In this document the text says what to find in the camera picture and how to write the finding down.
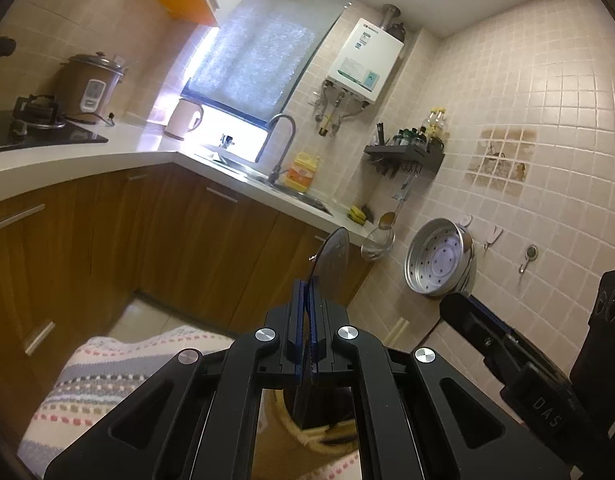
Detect row of seasoning bottles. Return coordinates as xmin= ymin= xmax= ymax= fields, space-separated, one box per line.
xmin=375 ymin=106 xmax=449 ymax=153

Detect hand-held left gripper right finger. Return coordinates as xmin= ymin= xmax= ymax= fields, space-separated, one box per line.
xmin=310 ymin=280 xmax=571 ymax=480

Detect frosted window blind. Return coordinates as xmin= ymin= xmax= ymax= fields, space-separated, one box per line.
xmin=190 ymin=0 xmax=346 ymax=117

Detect striped woven table cloth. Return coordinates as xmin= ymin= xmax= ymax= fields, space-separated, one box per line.
xmin=18 ymin=324 xmax=363 ymax=480

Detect brown rice cooker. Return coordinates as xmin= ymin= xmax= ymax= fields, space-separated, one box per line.
xmin=55 ymin=51 xmax=126 ymax=125

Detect wire mesh strainer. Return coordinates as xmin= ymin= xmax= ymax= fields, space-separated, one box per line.
xmin=360 ymin=225 xmax=396 ymax=262

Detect hanging metal ladle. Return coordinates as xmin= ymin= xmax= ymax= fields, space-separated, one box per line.
xmin=377 ymin=172 xmax=419 ymax=229

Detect steel steamer pot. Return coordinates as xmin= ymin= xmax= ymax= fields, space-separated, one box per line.
xmin=403 ymin=217 xmax=477 ymax=299

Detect white gas water heater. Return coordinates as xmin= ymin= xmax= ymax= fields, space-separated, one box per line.
xmin=325 ymin=17 xmax=406 ymax=104

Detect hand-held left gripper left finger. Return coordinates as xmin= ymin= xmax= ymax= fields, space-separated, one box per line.
xmin=45 ymin=280 xmax=311 ymax=480

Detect yellow detergent bottle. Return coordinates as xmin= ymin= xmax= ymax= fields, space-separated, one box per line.
xmin=285 ymin=151 xmax=321 ymax=194

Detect kitchen window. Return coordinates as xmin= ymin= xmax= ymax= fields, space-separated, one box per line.
xmin=180 ymin=79 xmax=269 ymax=162

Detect white kitchen countertop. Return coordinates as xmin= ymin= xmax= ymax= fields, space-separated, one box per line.
xmin=0 ymin=120 xmax=373 ymax=248

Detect wooden kitchen cabinets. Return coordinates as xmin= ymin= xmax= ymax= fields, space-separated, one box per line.
xmin=0 ymin=162 xmax=373 ymax=411

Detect bamboo utensil holder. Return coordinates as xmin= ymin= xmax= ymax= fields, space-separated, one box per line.
xmin=258 ymin=387 xmax=361 ymax=480

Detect steel gooseneck faucet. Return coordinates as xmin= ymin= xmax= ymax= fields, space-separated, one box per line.
xmin=255 ymin=113 xmax=299 ymax=186

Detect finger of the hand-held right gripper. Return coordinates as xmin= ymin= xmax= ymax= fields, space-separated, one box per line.
xmin=440 ymin=292 xmax=526 ymax=387
xmin=470 ymin=297 xmax=568 ymax=372

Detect metal exhaust pipe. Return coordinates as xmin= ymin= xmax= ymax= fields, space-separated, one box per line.
xmin=380 ymin=4 xmax=406 ymax=42

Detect metal wall valve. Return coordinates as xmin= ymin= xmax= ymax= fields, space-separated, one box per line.
xmin=518 ymin=244 xmax=539 ymax=275

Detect steel kitchen sink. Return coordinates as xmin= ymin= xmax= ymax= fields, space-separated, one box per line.
xmin=198 ymin=145 xmax=334 ymax=217

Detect black gas stove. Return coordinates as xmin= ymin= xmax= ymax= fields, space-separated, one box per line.
xmin=0 ymin=94 xmax=109 ymax=154

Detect black wall spice rack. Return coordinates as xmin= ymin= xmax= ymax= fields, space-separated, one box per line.
xmin=363 ymin=142 xmax=446 ymax=177

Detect water heater pipes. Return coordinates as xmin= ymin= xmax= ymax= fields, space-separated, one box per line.
xmin=312 ymin=85 xmax=374 ymax=137

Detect white electric kettle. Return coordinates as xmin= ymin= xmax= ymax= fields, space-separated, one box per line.
xmin=164 ymin=98 xmax=205 ymax=141

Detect dark round glass lid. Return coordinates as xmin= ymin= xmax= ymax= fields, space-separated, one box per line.
xmin=294 ymin=226 xmax=351 ymax=431

